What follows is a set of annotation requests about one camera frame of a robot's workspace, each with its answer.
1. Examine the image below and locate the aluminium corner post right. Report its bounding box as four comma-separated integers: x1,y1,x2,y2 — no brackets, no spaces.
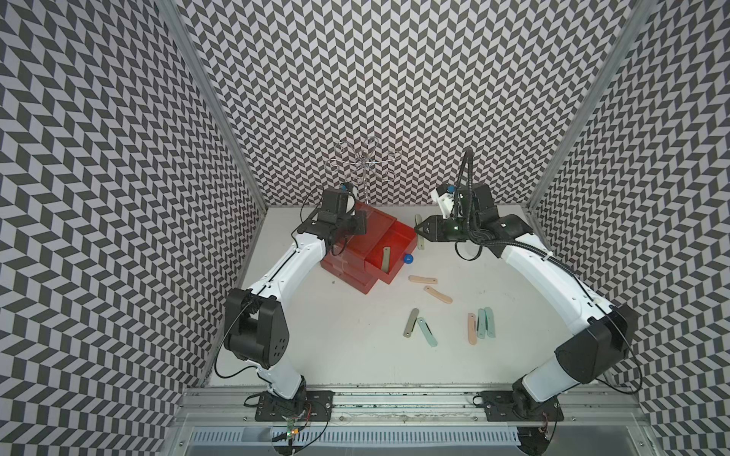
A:
525,0,658,212

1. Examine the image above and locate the mint folding knife middle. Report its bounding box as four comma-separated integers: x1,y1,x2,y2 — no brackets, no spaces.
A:
476,308,488,339

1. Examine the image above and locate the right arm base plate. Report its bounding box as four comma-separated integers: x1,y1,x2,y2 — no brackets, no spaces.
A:
479,391,565,422

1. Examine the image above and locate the chrome wire stand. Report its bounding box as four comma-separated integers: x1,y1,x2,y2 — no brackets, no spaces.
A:
326,135,401,205

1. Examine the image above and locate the mint folding knife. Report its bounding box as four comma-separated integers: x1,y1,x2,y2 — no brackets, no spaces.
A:
416,317,438,348
476,308,488,339
485,307,496,338

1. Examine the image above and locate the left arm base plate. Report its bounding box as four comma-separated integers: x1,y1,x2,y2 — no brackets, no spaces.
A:
255,389,335,423

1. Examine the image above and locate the aluminium corner post left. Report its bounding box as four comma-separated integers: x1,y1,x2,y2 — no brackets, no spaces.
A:
156,0,267,213

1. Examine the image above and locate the pink folding knife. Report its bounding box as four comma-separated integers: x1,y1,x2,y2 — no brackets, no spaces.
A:
467,313,478,346
408,275,438,285

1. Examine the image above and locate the pink folding knife angled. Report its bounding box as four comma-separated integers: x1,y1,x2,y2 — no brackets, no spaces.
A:
424,285,454,304

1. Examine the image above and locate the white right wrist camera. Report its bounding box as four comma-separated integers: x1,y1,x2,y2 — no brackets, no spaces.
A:
430,184,457,219

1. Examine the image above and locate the mint folding knife left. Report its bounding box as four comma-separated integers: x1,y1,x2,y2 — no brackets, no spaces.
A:
416,317,438,348

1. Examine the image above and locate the red top drawer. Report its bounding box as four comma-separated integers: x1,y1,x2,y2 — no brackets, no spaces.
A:
364,222,417,284

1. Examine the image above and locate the red plastic drawer cabinet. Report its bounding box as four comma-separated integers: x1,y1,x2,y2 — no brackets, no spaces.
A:
321,203,397,295

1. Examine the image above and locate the aluminium front rail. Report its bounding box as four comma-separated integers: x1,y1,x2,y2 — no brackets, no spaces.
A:
172,385,649,428

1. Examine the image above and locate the mint folding knife right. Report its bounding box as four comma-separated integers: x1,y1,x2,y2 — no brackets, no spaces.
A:
485,307,496,338

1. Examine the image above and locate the olive folding knife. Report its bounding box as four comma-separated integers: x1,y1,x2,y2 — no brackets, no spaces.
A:
414,214,425,250
403,308,419,338
381,246,391,273

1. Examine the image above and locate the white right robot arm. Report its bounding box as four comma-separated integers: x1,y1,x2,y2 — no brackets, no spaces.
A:
416,184,639,407

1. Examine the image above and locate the aluminium corner post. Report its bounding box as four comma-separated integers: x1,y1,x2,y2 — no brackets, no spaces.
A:
525,0,658,212
156,0,267,213

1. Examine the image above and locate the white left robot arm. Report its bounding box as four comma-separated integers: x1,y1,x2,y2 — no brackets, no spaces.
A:
222,184,367,400

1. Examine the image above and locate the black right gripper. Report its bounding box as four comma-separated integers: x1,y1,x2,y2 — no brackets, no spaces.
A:
413,215,478,242

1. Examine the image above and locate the pink folding knife upper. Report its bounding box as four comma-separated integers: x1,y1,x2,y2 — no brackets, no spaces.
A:
408,275,438,285

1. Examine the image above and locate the pink folding knife lower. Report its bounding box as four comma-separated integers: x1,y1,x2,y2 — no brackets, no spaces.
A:
467,313,478,346

